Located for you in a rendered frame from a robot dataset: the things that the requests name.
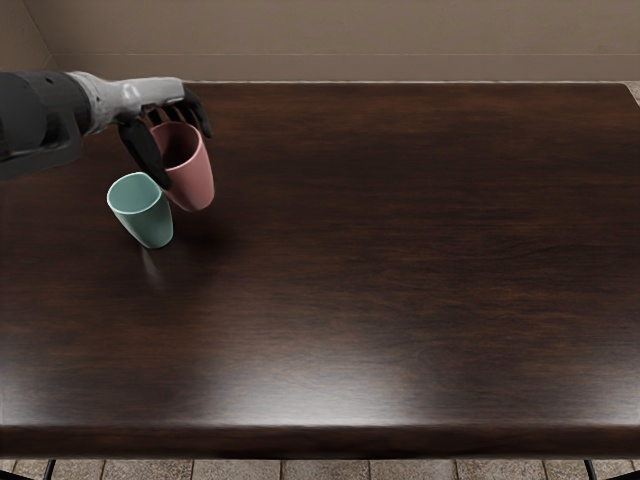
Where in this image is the teal cup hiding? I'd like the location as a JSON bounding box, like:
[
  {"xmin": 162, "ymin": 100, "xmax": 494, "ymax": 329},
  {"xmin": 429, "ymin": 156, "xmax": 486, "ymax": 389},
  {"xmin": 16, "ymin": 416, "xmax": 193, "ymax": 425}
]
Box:
[{"xmin": 106, "ymin": 171, "xmax": 175, "ymax": 250}]

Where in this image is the pink cup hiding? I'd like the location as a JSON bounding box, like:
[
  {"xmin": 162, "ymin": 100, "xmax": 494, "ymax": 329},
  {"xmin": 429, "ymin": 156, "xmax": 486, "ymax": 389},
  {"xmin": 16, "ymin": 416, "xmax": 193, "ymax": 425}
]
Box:
[{"xmin": 148, "ymin": 121, "xmax": 216, "ymax": 212}]

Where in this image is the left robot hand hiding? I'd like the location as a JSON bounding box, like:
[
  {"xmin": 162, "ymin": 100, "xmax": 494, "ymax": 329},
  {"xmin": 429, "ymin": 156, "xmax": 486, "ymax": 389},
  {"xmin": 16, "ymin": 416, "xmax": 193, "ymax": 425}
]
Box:
[{"xmin": 65, "ymin": 70, "xmax": 213, "ymax": 191}]

